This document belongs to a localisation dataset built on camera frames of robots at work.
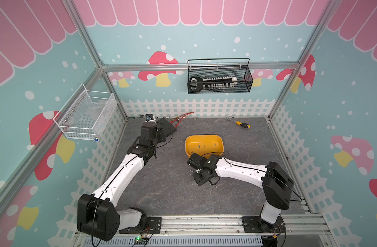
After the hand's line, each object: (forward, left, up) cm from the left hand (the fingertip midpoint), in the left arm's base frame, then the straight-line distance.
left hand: (159, 131), depth 82 cm
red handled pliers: (+36, -10, -24) cm, 45 cm away
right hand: (-19, -22, -17) cm, 34 cm away
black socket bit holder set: (+26, -20, +12) cm, 35 cm away
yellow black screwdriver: (+26, -54, -21) cm, 64 cm away
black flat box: (+23, 0, -23) cm, 33 cm away
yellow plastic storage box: (+7, -27, -23) cm, 36 cm away
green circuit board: (-47, +6, -25) cm, 53 cm away
